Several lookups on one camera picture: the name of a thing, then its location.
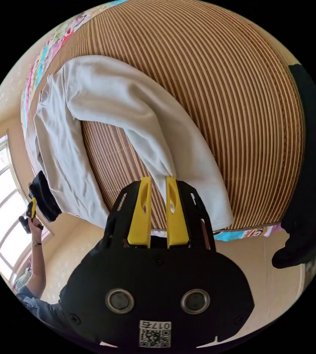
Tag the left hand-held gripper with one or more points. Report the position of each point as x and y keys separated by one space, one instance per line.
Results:
x=44 y=199

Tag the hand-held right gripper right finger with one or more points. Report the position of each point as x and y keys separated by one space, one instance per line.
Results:
x=176 y=221

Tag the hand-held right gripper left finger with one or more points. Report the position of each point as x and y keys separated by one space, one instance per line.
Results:
x=140 y=221

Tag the white long sleeve shirt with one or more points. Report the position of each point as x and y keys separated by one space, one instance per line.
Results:
x=100 y=110

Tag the person's left forearm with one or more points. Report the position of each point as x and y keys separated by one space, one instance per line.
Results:
x=36 y=265

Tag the person's left hand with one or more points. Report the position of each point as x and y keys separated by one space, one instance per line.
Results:
x=35 y=226

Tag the window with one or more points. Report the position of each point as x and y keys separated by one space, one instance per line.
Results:
x=0 y=210

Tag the bed with woven mat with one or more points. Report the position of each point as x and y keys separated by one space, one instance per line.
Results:
x=216 y=110

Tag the black garment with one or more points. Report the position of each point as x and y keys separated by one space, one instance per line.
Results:
x=307 y=171

